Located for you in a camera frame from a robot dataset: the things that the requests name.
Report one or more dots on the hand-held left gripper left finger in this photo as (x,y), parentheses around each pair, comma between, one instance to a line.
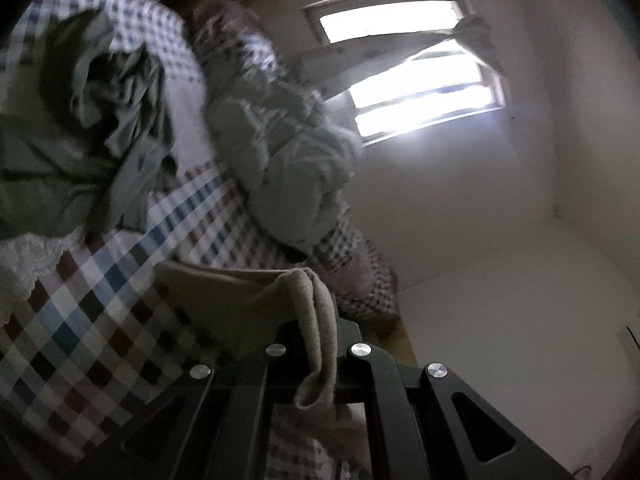
(280,375)

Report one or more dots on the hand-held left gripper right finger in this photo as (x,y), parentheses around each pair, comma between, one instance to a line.
(350,340)

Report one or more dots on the beige fleece garment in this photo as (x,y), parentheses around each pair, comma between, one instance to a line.
(250,305)

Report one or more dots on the wooden headboard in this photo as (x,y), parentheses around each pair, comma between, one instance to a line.
(395,345)

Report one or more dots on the checkered folded quilt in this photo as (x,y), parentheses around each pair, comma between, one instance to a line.
(360,270)

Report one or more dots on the checkered bed sheet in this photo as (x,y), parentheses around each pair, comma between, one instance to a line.
(100,320)

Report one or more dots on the pale green puffy duvet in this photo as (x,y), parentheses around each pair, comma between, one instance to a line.
(285,160)

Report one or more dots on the window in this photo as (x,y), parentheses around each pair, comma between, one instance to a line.
(425,105)

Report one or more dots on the grey-green garment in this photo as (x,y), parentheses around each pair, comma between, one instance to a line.
(65,160)

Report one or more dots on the purple floral pillow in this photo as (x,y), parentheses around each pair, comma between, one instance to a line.
(230,35)

